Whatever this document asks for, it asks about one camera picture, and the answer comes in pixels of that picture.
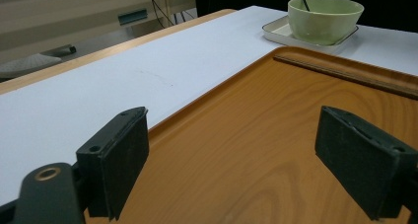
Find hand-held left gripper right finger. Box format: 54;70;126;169
314;105;418;221

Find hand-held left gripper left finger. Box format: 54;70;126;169
76;106;150;221

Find wooden tray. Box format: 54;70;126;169
83;45;418;224

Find green bowl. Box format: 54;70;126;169
287;0;366;47

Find white square plate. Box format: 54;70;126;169
261;14;360;56

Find wheeled chair base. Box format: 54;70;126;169
0;43;78;81

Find black curtain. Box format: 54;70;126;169
193;0;418;35

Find black cables under desk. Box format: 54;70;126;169
145;0;196;27

